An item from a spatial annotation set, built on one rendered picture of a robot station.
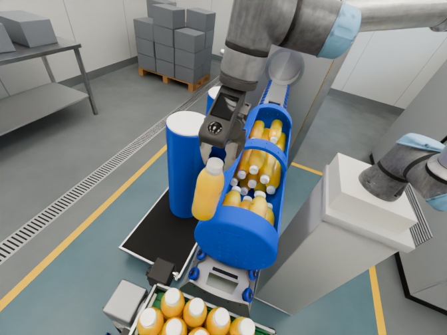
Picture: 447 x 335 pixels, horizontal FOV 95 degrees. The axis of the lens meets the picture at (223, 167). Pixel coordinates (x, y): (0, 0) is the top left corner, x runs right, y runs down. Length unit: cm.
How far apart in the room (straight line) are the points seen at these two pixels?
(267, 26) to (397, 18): 31
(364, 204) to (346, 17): 66
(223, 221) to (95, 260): 150
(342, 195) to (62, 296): 184
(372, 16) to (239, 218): 55
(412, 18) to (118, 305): 111
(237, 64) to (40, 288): 195
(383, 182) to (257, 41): 72
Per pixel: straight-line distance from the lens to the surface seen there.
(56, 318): 195
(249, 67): 37
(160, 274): 80
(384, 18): 58
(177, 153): 134
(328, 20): 39
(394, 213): 95
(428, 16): 63
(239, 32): 36
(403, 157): 89
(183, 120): 136
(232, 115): 36
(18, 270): 220
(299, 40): 39
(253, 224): 64
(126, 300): 94
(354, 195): 89
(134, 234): 186
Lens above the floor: 175
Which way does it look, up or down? 43 degrees down
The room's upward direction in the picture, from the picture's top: 12 degrees clockwise
